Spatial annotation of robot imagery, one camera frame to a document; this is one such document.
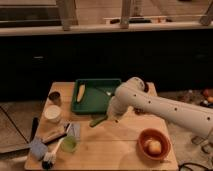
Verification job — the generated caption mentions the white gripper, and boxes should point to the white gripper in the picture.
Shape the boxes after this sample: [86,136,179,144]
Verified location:
[106,96,128,121]

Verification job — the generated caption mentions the green pepper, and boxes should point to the green pepper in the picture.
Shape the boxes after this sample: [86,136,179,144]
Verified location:
[89,115,108,127]

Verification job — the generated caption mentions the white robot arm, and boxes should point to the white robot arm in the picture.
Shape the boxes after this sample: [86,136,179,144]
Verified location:
[107,77,213,142]

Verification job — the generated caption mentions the green plastic tray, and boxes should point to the green plastic tray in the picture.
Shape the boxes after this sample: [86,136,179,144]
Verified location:
[71,78,121,115]

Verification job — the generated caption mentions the metal spoon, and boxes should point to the metal spoon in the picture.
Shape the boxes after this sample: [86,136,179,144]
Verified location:
[96,88,115,97]

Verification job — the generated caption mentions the bunch of dark grapes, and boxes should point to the bunch of dark grapes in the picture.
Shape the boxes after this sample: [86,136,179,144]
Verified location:
[133,108,146,115]

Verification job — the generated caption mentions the dark brown bowl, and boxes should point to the dark brown bowl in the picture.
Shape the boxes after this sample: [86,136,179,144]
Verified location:
[144,82,149,92]

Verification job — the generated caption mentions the yellow corn cob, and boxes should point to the yellow corn cob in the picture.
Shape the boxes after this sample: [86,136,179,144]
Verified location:
[77,84,85,102]

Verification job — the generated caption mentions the orange bowl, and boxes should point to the orange bowl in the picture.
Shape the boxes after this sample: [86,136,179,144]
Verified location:
[137,128,171,161]

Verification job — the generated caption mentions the grey blue cloth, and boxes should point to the grey blue cloth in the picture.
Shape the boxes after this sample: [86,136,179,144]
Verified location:
[67,122,80,141]

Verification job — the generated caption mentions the yellow apple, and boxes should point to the yellow apple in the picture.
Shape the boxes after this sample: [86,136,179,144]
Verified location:
[148,140,162,155]

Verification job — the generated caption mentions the green plastic cup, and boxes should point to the green plastic cup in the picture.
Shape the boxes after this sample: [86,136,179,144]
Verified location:
[61,136,77,153]

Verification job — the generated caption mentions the white round container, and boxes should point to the white round container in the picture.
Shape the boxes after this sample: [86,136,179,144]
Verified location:
[44,105,61,123]

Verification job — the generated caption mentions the white dish brush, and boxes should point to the white dish brush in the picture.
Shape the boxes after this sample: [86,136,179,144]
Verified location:
[42,139,63,170]

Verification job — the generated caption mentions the blue sponge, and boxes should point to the blue sponge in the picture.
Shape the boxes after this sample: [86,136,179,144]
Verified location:
[29,137,48,160]

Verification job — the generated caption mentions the black handled tool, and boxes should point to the black handled tool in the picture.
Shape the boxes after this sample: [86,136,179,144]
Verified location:
[30,117,39,141]

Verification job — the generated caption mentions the black cable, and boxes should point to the black cable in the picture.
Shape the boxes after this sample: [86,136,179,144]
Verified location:
[178,162,213,171]

